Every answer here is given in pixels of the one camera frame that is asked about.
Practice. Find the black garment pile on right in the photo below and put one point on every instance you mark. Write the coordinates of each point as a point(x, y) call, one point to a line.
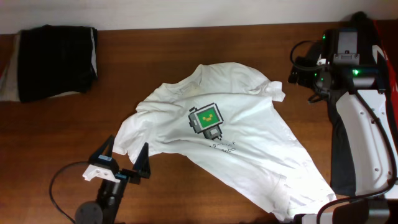
point(342, 155)

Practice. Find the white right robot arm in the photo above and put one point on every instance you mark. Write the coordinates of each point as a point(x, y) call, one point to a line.
point(375, 208)

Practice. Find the white t-shirt with robot print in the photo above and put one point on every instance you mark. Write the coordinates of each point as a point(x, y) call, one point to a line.
point(222, 118)

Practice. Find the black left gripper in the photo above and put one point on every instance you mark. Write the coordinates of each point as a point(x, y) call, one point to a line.
point(141, 165)

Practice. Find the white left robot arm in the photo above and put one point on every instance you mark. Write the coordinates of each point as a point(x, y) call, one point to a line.
point(114, 182)

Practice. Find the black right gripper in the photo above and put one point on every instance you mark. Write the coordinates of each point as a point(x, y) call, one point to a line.
point(309, 65)

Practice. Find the folded black clothes stack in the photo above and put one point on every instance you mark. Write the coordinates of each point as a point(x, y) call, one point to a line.
point(50, 61)

